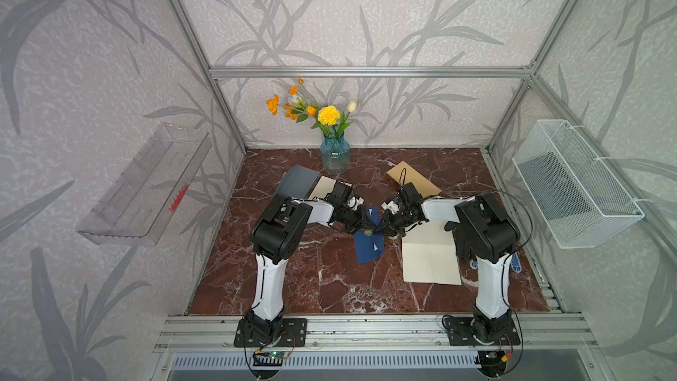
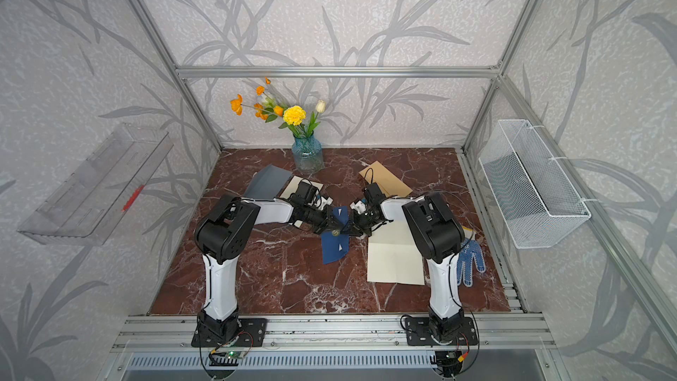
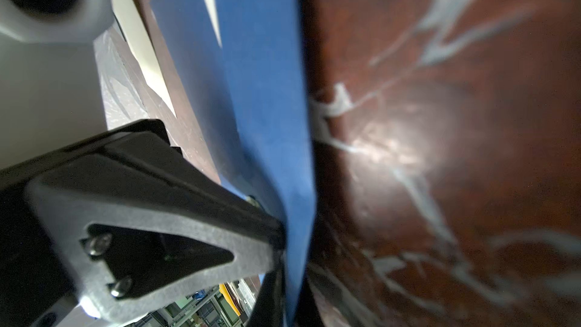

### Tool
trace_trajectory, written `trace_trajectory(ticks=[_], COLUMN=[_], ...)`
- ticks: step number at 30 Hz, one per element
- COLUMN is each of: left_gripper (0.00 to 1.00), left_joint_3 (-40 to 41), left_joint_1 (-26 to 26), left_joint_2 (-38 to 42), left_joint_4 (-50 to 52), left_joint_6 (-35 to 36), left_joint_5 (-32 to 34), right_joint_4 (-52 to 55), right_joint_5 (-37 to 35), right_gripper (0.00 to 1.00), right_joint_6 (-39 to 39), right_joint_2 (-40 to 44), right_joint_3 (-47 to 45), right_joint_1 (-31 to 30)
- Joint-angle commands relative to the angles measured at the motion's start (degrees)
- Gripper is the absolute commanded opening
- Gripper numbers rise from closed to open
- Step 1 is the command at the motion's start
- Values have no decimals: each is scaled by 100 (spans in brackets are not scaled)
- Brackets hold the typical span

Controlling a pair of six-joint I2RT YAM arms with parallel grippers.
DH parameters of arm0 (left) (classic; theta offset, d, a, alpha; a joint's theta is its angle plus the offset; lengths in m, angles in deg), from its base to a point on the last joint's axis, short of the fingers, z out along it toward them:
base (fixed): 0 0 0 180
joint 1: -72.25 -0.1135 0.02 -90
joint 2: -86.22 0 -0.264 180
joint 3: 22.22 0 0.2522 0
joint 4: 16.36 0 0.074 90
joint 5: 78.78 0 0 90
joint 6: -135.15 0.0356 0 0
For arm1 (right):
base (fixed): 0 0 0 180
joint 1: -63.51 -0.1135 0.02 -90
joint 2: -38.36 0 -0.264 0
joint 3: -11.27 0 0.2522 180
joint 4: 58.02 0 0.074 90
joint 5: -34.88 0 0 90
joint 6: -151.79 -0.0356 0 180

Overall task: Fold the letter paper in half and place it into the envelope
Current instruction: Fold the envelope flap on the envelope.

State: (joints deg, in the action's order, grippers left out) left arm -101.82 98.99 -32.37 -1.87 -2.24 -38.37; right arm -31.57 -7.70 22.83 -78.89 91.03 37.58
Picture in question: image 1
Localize dark blue envelope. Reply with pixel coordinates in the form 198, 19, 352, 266
354, 233, 384, 265

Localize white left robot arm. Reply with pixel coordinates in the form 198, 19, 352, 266
245, 182, 375, 336

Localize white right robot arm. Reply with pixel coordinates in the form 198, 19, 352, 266
375, 183, 520, 336

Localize cream envelope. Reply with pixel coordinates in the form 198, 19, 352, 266
308, 176, 336, 199

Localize blue glass vase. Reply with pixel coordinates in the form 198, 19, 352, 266
320, 134, 351, 175

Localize cream unfolded paper sheet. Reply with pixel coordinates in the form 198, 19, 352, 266
402, 220, 462, 286

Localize black work glove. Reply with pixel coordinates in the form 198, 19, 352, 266
444, 220, 479, 264

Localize yellow orange artificial flowers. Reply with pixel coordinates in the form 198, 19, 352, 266
266, 78, 358, 139

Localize blue dotted white glove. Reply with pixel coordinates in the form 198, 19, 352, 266
511, 253, 522, 273

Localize left circuit board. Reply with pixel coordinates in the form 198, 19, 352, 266
252, 349, 290, 367

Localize circuit board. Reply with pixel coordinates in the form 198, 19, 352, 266
475, 350, 512, 370
252, 349, 290, 367

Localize right circuit board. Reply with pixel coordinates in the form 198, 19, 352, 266
475, 350, 512, 370

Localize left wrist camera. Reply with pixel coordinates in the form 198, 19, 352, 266
346, 196, 364, 211

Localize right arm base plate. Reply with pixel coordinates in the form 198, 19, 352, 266
442, 314, 522, 347

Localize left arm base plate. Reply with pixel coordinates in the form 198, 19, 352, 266
234, 316, 308, 349

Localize white wire mesh basket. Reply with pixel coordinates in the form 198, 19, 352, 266
513, 119, 645, 249

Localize clear acrylic wall shelf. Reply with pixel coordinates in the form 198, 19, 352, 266
76, 123, 212, 246

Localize aluminium front rail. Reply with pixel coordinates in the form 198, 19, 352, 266
153, 312, 599, 353

